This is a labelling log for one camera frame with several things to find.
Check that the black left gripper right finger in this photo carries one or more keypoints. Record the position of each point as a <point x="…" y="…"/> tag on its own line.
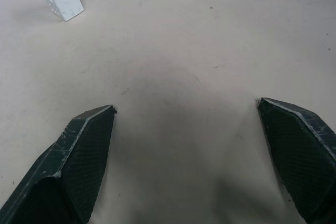
<point x="302" y="155"/>

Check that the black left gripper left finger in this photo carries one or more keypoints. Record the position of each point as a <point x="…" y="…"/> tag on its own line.
<point x="78" y="155"/>

